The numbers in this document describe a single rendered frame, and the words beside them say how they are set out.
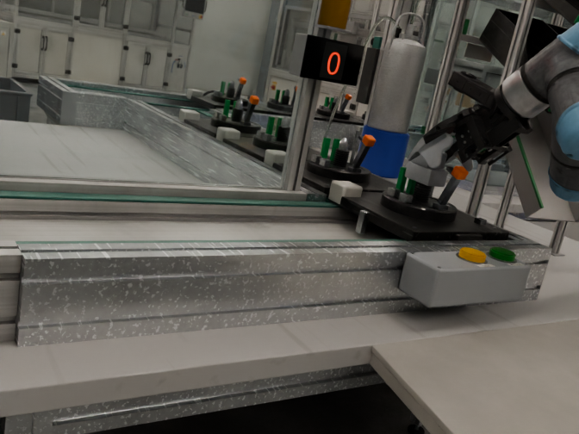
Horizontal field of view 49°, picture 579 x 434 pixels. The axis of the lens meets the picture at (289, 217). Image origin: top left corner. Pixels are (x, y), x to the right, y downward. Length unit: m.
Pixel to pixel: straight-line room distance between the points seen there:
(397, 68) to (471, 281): 1.24
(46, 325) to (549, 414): 0.59
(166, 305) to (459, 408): 0.36
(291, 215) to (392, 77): 1.05
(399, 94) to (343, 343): 1.36
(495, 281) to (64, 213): 0.65
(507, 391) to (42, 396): 0.54
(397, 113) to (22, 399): 1.66
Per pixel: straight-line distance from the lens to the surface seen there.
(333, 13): 1.13
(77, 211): 1.00
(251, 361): 0.77
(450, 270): 0.94
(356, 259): 0.91
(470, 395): 0.83
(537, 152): 1.44
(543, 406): 0.87
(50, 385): 0.69
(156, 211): 1.03
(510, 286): 1.06
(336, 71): 1.14
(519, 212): 2.26
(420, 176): 1.18
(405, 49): 2.12
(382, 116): 2.13
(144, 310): 0.77
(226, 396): 0.80
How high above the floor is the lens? 1.22
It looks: 15 degrees down
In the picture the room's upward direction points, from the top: 11 degrees clockwise
